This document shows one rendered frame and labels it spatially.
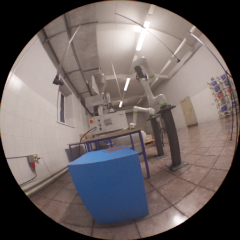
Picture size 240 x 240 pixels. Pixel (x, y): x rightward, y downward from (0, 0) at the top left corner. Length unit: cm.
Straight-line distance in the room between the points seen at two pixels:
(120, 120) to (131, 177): 75
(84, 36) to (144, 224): 356
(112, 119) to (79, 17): 272
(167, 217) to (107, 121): 119
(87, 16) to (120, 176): 302
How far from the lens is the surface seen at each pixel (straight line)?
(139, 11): 412
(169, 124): 127
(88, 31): 289
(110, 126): 105
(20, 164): 156
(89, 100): 122
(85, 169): 50
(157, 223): 79
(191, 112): 604
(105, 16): 383
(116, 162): 46
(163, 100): 132
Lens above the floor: 71
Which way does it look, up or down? 10 degrees up
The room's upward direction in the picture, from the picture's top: 13 degrees counter-clockwise
